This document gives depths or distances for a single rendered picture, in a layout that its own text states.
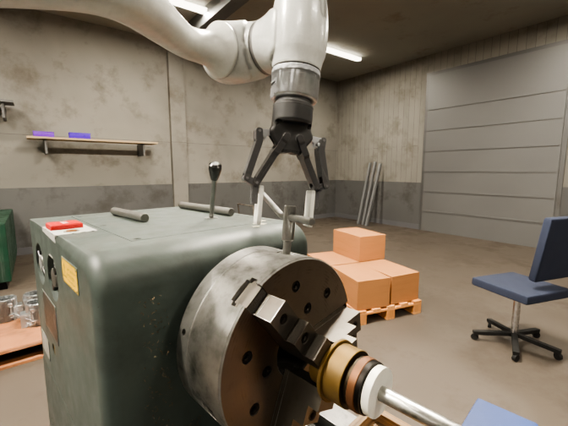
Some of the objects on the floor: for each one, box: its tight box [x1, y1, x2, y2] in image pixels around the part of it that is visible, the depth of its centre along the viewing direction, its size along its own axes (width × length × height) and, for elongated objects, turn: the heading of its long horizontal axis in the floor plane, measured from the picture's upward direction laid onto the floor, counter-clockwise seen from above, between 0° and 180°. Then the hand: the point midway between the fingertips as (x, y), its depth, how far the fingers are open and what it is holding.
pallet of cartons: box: [308, 227, 422, 325], centre depth 349 cm, size 121×92×68 cm
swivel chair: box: [471, 216, 568, 362], centre depth 252 cm, size 61×58×106 cm
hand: (283, 213), depth 61 cm, fingers open, 9 cm apart
